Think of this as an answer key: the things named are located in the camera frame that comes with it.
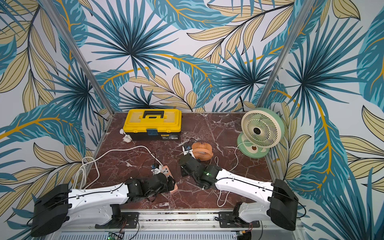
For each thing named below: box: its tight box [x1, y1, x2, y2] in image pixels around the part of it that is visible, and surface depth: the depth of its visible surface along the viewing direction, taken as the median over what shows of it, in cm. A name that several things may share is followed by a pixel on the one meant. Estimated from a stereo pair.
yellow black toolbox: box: [123, 109, 183, 141], surface depth 94 cm
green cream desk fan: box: [236, 107, 286, 159], surface depth 83 cm
